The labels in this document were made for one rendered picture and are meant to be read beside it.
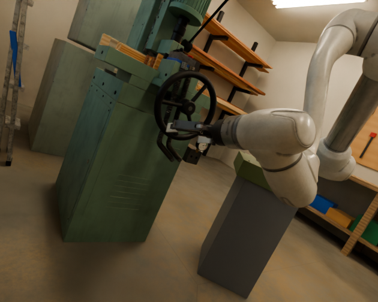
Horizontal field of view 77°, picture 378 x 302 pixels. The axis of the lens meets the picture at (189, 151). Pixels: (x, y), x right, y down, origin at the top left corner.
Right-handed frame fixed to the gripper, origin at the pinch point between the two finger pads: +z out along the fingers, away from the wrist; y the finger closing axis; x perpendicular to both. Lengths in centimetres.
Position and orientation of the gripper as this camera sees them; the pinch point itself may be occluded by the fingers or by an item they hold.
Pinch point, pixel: (185, 133)
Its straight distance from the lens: 80.4
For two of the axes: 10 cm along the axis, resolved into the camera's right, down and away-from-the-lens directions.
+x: -2.1, 9.7, -1.1
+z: -6.1, -0.4, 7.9
